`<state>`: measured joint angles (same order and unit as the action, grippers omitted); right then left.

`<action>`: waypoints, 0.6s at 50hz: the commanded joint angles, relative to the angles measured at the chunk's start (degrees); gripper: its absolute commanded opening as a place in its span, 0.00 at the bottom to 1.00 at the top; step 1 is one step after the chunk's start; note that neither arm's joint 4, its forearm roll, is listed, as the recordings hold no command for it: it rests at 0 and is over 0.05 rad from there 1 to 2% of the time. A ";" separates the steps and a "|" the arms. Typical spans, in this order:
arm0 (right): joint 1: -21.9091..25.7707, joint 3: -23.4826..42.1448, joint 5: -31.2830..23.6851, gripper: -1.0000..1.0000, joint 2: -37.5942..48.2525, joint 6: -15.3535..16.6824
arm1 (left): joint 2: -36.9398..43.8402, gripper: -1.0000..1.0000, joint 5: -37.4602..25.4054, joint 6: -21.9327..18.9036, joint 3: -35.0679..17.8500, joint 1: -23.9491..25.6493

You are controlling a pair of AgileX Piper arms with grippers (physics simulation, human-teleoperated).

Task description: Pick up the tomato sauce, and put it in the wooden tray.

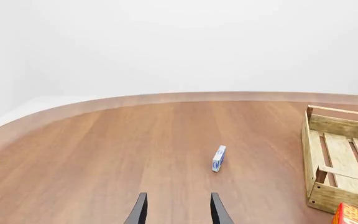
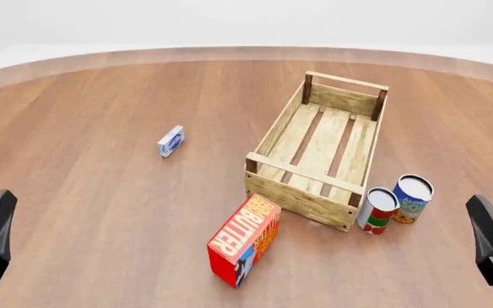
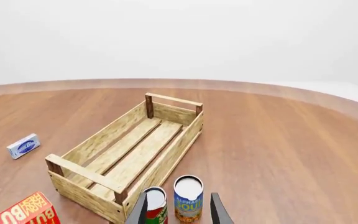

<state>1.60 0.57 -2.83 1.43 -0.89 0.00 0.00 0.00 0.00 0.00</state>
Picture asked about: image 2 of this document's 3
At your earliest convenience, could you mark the red butter box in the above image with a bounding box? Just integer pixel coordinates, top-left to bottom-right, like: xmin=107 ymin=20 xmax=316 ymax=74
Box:
xmin=206 ymin=192 xmax=282 ymax=289

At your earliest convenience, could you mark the blue alphabet soup tin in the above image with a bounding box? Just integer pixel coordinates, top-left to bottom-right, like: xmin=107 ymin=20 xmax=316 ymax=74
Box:
xmin=391 ymin=174 xmax=435 ymax=224

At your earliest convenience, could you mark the wooden slat tray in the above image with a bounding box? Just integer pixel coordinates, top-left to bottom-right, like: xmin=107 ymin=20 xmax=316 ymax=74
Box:
xmin=244 ymin=70 xmax=390 ymax=233

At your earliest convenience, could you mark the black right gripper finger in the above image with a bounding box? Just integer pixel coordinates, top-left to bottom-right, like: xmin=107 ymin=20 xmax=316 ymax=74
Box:
xmin=465 ymin=193 xmax=493 ymax=264

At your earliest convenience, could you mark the tomato sauce tin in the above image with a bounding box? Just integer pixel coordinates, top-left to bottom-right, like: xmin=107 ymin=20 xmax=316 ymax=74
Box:
xmin=356 ymin=187 xmax=401 ymax=236

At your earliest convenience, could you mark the small blue white box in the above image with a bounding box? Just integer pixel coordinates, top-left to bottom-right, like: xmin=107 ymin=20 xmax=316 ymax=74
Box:
xmin=157 ymin=124 xmax=186 ymax=159

